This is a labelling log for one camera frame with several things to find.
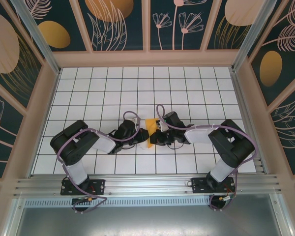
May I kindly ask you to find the slotted grey cable duct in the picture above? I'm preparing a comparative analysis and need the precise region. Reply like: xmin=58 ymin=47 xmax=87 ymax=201
xmin=24 ymin=199 xmax=212 ymax=207

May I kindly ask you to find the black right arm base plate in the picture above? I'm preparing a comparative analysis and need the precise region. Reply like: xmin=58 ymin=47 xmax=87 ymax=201
xmin=191 ymin=177 xmax=236 ymax=195

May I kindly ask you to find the grey metal sheet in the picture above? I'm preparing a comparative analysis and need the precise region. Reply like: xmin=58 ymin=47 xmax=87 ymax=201
xmin=12 ymin=206 xmax=286 ymax=236

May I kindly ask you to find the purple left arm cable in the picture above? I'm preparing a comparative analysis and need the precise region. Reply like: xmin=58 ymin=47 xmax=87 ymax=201
xmin=57 ymin=111 xmax=141 ymax=215

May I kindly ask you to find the aluminium mounting rail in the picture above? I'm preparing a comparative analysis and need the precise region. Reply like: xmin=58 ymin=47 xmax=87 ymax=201
xmin=13 ymin=174 xmax=283 ymax=197

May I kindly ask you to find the aluminium frame post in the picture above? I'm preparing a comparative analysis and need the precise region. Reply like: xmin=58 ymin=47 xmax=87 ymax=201
xmin=10 ymin=0 xmax=62 ymax=76
xmin=231 ymin=0 xmax=278 ymax=73

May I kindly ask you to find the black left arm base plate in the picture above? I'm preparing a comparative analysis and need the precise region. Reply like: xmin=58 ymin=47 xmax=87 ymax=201
xmin=60 ymin=178 xmax=106 ymax=196

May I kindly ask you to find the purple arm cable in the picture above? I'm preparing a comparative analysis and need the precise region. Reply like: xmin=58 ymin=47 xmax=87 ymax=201
xmin=156 ymin=104 xmax=258 ymax=212
xmin=57 ymin=111 xmax=141 ymax=215

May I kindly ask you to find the aluminium side rail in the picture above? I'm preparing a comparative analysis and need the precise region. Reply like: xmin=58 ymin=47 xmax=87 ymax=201
xmin=230 ymin=68 xmax=270 ymax=176

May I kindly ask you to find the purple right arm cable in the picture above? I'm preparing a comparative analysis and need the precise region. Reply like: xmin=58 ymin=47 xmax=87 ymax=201
xmin=156 ymin=104 xmax=258 ymax=212

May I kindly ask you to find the orange cloth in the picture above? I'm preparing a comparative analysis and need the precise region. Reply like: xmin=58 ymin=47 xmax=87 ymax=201
xmin=145 ymin=118 xmax=161 ymax=150

